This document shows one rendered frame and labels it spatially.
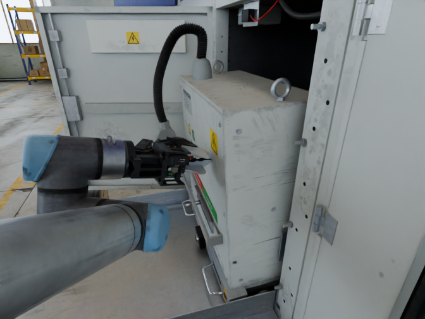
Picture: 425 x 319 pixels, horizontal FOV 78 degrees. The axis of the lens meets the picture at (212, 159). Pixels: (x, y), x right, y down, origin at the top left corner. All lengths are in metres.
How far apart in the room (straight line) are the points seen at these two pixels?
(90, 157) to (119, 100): 0.71
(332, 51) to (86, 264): 0.42
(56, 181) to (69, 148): 0.05
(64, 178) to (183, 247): 0.58
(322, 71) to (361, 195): 0.20
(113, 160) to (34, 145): 0.11
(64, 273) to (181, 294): 0.60
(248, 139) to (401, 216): 0.28
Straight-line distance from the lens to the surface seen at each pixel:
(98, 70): 1.17
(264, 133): 0.52
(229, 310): 0.76
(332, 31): 0.46
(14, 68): 12.48
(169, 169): 0.51
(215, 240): 0.68
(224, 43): 1.03
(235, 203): 0.57
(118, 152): 0.48
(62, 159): 0.47
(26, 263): 0.23
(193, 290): 0.84
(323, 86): 0.47
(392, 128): 0.35
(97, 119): 1.22
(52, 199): 0.48
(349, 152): 0.40
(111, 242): 0.32
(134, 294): 0.86
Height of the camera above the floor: 1.48
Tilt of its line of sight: 25 degrees down
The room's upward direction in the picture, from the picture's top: straight up
